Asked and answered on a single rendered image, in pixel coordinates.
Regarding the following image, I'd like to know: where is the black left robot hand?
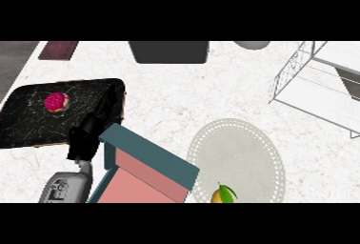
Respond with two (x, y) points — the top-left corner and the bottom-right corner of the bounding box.
(66, 112), (104, 163)

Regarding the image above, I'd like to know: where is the black cutting board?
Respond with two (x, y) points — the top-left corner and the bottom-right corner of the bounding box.
(0, 77), (128, 150)

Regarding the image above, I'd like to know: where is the yellow and green can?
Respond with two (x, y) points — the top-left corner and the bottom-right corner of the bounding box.
(209, 183), (239, 204)

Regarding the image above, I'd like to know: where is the dark red mat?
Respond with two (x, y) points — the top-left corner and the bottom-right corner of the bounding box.
(36, 41), (79, 62)

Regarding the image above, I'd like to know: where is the pink and teal drawer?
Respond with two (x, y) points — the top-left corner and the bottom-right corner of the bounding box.
(87, 140), (190, 204)

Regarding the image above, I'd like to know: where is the grey round bowl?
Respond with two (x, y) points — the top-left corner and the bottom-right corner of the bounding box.
(231, 41), (273, 51)

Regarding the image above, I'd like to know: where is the teal drawer front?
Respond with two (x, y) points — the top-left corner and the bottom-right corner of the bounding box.
(97, 123), (200, 192)

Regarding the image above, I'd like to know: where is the white wire tiered shelf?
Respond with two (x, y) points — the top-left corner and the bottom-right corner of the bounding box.
(267, 41), (360, 140)

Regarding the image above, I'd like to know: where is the round pale placemat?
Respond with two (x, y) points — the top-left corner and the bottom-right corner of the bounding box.
(186, 118), (286, 204)

